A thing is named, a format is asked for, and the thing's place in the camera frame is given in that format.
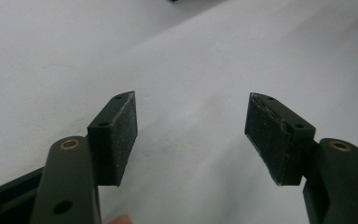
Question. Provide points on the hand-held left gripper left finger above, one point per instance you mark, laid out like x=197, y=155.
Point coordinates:
x=113, y=141

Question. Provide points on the white table mat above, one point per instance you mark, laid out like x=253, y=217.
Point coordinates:
x=43, y=46

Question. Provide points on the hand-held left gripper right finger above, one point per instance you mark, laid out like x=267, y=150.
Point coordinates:
x=275, y=141

